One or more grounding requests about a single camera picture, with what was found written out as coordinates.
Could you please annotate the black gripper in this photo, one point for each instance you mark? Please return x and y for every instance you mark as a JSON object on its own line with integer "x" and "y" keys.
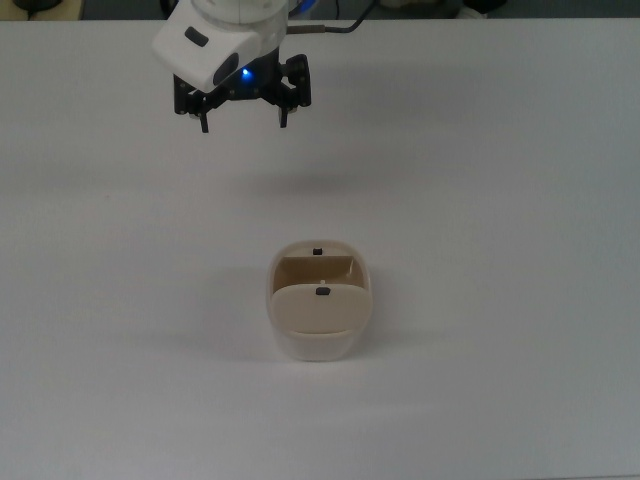
{"x": 255, "y": 82}

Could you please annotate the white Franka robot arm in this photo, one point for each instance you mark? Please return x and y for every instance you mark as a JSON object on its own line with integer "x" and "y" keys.
{"x": 220, "y": 45}

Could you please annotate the small cream lidded bin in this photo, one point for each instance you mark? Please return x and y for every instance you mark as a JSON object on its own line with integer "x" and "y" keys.
{"x": 320, "y": 310}

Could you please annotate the wooden desk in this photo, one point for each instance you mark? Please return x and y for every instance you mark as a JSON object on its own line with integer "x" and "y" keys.
{"x": 70, "y": 10}

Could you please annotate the black rounded device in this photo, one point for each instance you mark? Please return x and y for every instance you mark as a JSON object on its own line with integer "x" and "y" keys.
{"x": 35, "y": 5}

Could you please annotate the dark background furniture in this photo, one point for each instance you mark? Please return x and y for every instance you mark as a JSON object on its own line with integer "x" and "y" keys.
{"x": 550, "y": 6}

